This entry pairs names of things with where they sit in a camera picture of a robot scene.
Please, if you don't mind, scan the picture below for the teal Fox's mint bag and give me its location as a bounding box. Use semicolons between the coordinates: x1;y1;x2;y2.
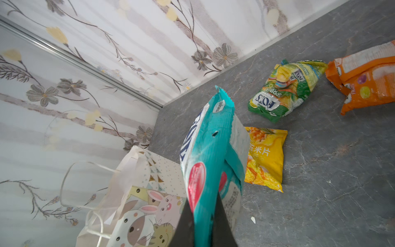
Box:
180;86;250;247

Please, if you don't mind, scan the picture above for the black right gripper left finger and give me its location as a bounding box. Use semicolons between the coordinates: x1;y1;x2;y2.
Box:
168;200;194;247

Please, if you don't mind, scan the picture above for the green Fox's candy bag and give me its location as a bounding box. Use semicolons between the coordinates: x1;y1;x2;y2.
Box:
248;60;328;123

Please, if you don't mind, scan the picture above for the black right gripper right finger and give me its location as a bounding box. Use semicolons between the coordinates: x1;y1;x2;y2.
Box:
211;194;238;247

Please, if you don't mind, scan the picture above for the white cartoon paper gift bag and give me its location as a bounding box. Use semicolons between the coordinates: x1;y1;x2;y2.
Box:
76;147;186;247

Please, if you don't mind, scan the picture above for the orange snack packet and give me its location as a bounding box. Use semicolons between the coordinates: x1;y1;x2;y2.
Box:
325;40;395;115

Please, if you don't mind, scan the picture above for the yellow snack packet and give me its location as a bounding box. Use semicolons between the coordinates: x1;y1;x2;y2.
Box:
244;127;288;192

